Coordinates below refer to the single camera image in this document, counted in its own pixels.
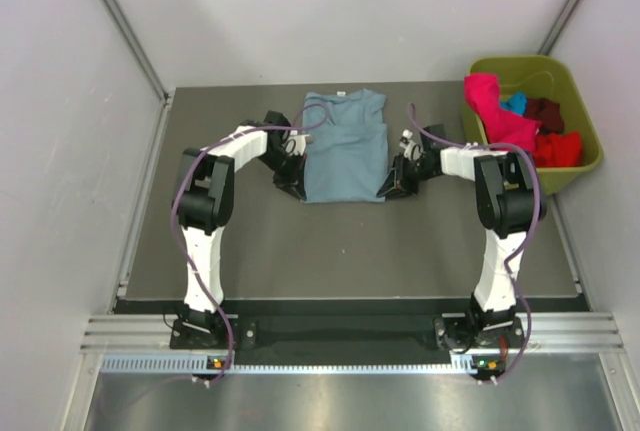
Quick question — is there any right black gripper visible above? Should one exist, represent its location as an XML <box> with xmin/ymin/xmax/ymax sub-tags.
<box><xmin>377</xmin><ymin>153</ymin><xmax>438</xmax><ymax>200</ymax></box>

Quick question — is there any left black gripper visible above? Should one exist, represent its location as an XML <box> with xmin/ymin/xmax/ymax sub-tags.
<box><xmin>258</xmin><ymin>148</ymin><xmax>307</xmax><ymax>202</ymax></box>

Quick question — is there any light blue t shirt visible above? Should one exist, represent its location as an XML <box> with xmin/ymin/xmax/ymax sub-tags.
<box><xmin>302</xmin><ymin>89</ymin><xmax>389</xmax><ymax>204</ymax></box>

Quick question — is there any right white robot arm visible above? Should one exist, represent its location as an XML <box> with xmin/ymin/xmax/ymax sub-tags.
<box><xmin>378</xmin><ymin>125</ymin><xmax>546</xmax><ymax>354</ymax></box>

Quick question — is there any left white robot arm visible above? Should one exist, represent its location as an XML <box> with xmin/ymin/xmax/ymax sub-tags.
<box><xmin>170</xmin><ymin>111</ymin><xmax>312</xmax><ymax>349</ymax></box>

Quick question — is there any pink t shirt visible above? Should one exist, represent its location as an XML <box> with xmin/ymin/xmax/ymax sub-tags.
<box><xmin>464</xmin><ymin>73</ymin><xmax>540</xmax><ymax>152</ymax></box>

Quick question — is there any cyan t shirt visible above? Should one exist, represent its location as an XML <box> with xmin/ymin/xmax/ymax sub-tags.
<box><xmin>500</xmin><ymin>92</ymin><xmax>528</xmax><ymax>117</ymax></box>

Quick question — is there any red t shirt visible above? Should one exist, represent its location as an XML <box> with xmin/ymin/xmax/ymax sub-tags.
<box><xmin>533</xmin><ymin>132</ymin><xmax>583</xmax><ymax>168</ymax></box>

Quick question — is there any dark maroon t shirt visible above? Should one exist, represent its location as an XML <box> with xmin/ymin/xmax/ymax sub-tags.
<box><xmin>524</xmin><ymin>98</ymin><xmax>565</xmax><ymax>135</ymax></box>

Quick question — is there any olive green plastic bin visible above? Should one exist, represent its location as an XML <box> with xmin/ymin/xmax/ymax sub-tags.
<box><xmin>468</xmin><ymin>55</ymin><xmax>603</xmax><ymax>195</ymax></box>

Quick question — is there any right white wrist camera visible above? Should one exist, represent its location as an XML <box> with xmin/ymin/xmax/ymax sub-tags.
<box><xmin>399</xmin><ymin>129</ymin><xmax>424</xmax><ymax>162</ymax></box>

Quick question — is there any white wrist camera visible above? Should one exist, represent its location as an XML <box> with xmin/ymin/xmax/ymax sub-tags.
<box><xmin>282</xmin><ymin>131</ymin><xmax>314</xmax><ymax>156</ymax></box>
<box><xmin>399</xmin><ymin>129</ymin><xmax>424</xmax><ymax>162</ymax></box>

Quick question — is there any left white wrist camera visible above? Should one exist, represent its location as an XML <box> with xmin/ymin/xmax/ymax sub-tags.
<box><xmin>282</xmin><ymin>131</ymin><xmax>314</xmax><ymax>156</ymax></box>

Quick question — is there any aluminium front rail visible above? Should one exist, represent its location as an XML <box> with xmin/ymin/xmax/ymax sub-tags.
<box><xmin>81</xmin><ymin>312</ymin><xmax>624</xmax><ymax>353</ymax></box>

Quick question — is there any white slotted cable duct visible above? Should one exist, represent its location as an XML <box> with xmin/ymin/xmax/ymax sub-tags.
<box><xmin>101</xmin><ymin>354</ymin><xmax>498</xmax><ymax>376</ymax></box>

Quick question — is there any left aluminium corner post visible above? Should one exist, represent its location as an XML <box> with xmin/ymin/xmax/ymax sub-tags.
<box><xmin>69</xmin><ymin>0</ymin><xmax>171</xmax><ymax>102</ymax></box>

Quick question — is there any aluminium corner post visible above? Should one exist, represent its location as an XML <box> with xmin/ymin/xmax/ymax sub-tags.
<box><xmin>537</xmin><ymin>0</ymin><xmax>614</xmax><ymax>57</ymax></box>
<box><xmin>69</xmin><ymin>0</ymin><xmax>171</xmax><ymax>102</ymax></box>

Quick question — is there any right aluminium corner post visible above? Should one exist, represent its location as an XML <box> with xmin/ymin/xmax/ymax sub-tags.
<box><xmin>537</xmin><ymin>0</ymin><xmax>614</xmax><ymax>57</ymax></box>

